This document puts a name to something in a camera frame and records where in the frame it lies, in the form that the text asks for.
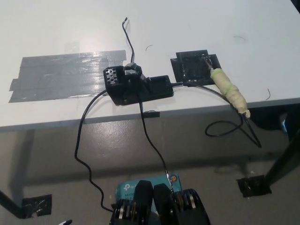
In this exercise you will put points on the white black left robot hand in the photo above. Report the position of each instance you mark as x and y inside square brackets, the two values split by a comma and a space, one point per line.
[66, 222]

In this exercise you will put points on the tape-wrapped soldering iron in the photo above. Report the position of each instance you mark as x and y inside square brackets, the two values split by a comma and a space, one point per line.
[228, 90]

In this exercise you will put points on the black robot torso blocks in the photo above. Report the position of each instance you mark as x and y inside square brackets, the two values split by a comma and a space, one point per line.
[164, 206]

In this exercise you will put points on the black soldering station base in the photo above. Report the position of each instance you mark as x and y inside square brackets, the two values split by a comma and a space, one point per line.
[159, 89]

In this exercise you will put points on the crumpled black floor tape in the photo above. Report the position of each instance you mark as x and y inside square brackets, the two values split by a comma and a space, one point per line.
[38, 205]
[252, 187]

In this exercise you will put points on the thin black table leg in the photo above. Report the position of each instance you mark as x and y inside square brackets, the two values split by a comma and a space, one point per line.
[9, 202]

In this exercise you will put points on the teal tp-link router box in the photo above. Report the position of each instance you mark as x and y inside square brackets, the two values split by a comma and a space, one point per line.
[126, 187]

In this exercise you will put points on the small black tape strip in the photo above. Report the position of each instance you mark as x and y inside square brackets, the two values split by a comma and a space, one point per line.
[152, 114]

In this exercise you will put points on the square black tape patch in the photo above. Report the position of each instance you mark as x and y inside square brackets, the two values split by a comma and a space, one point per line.
[189, 70]

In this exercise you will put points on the thick black table leg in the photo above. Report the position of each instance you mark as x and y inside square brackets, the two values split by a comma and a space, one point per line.
[283, 157]

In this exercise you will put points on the large grey duct tape patch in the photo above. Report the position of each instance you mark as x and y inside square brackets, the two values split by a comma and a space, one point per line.
[63, 77]

